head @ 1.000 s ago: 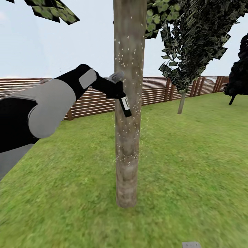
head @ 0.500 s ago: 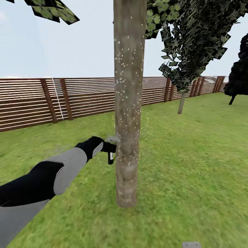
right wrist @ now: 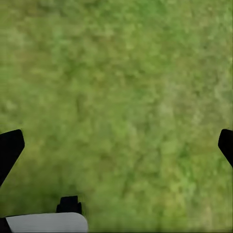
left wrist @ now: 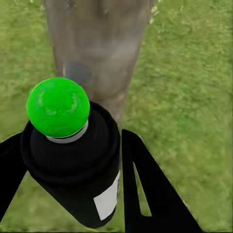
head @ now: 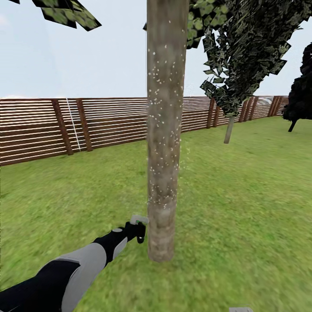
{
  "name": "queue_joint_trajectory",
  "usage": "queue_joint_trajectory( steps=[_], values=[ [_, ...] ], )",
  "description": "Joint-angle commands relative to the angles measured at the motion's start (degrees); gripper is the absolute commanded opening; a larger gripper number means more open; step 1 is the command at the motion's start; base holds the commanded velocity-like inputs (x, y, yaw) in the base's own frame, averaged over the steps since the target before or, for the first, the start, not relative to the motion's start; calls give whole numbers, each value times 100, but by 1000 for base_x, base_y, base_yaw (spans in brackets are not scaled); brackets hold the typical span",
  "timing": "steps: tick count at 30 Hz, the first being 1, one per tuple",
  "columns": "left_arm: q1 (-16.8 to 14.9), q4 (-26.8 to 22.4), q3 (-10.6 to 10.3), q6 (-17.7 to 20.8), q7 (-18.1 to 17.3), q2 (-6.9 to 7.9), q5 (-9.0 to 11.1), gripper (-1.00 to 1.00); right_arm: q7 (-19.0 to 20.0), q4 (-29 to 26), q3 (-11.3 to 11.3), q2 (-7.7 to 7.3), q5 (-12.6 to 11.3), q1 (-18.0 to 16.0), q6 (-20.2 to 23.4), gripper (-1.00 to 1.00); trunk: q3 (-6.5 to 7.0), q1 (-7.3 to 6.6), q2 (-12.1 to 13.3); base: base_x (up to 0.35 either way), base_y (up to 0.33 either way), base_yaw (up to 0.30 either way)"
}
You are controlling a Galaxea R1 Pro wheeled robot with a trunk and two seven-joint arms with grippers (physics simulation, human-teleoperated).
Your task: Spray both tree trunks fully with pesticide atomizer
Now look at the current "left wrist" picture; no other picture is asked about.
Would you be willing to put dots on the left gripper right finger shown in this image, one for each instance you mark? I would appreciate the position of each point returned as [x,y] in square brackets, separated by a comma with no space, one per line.
[169,213]

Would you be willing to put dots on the tree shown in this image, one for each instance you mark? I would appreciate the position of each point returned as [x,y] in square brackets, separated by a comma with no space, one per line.
[107,41]

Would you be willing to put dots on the pesticide atomizer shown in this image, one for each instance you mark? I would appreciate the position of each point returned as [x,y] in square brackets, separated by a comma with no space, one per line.
[72,146]

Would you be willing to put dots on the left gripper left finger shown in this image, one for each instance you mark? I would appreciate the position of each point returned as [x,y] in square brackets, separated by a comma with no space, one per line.
[12,170]

